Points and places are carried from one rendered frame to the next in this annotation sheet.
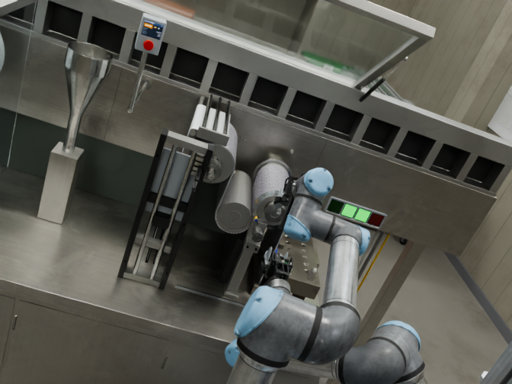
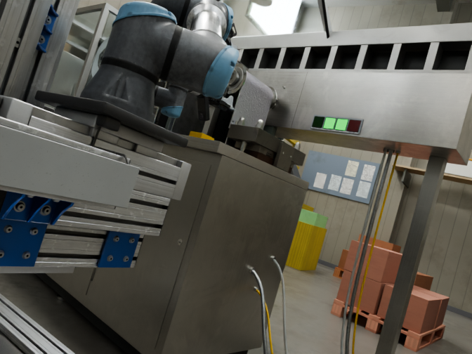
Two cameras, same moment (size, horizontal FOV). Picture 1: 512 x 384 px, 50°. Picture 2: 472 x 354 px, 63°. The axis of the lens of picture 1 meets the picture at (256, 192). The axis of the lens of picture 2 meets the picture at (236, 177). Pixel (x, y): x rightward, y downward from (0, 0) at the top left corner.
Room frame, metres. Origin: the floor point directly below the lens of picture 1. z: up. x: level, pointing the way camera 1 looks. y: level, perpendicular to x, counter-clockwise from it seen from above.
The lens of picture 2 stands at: (0.65, -1.54, 0.73)
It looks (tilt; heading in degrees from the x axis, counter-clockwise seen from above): 3 degrees up; 51
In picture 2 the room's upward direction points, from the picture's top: 17 degrees clockwise
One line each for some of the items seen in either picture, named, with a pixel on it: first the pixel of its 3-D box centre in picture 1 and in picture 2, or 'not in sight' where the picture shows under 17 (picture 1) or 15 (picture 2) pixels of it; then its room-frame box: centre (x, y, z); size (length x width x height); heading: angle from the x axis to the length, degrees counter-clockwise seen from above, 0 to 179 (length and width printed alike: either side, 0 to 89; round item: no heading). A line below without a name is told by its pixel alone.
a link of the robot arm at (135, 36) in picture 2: not in sight; (143, 41); (0.95, -0.75, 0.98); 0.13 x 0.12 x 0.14; 155
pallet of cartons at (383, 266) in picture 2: not in sight; (398, 291); (4.35, 0.19, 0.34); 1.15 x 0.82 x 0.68; 6
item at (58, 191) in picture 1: (68, 146); not in sight; (1.64, 0.65, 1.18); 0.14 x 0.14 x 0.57
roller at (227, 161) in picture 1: (214, 148); not in sight; (1.75, 0.19, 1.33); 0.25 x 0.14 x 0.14; 10
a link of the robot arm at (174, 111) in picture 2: not in sight; (169, 100); (1.33, -0.19, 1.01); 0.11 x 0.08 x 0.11; 155
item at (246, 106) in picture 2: (275, 229); (250, 117); (1.79, -0.12, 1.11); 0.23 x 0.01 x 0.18; 10
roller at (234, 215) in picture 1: (235, 200); not in sight; (1.76, 0.06, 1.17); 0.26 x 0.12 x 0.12; 10
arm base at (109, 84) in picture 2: not in sight; (123, 92); (0.94, -0.75, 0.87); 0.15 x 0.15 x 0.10
